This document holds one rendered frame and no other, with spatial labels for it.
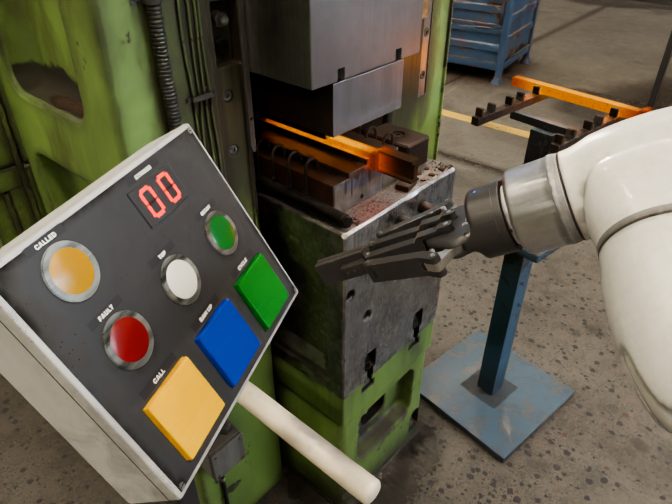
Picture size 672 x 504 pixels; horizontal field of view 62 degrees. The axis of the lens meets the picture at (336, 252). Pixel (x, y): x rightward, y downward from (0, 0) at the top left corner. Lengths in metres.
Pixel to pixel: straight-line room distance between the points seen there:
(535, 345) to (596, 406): 0.31
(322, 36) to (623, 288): 0.61
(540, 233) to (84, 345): 0.43
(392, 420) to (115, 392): 1.21
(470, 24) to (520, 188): 4.40
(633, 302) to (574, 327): 1.90
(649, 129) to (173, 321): 0.49
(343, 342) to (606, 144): 0.77
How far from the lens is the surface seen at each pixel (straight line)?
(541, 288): 2.52
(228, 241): 0.71
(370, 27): 1.01
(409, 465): 1.79
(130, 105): 0.90
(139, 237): 0.62
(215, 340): 0.65
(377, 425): 1.67
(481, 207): 0.57
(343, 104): 1.00
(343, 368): 1.24
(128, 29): 0.88
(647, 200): 0.51
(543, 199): 0.55
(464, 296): 2.38
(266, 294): 0.74
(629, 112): 1.52
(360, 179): 1.10
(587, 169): 0.54
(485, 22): 4.90
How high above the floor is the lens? 1.47
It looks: 35 degrees down
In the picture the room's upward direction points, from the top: straight up
